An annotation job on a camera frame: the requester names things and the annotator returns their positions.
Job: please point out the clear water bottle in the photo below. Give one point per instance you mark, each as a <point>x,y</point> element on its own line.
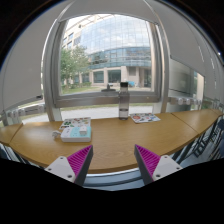
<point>124,98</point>

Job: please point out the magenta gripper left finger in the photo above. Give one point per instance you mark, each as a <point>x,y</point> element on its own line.
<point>73,168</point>

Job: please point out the colourful sticker sheet right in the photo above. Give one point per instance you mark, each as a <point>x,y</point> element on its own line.
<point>144,117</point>

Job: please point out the colourful sticker sheet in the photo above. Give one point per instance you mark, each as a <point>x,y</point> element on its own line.
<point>144,117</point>
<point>76,122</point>

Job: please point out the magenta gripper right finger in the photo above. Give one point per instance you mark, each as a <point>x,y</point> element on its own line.
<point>152,166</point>

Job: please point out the colourful sticker sheet left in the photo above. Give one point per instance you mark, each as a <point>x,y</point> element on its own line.
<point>76,122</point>

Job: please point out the white power strip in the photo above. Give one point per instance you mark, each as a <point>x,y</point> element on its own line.
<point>73,135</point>

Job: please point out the grey window frame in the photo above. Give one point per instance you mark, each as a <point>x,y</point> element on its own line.
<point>54,102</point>

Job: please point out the dark chair at right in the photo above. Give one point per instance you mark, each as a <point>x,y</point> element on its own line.
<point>210,141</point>

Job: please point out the white charger plug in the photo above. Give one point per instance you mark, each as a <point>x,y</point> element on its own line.
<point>83,130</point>

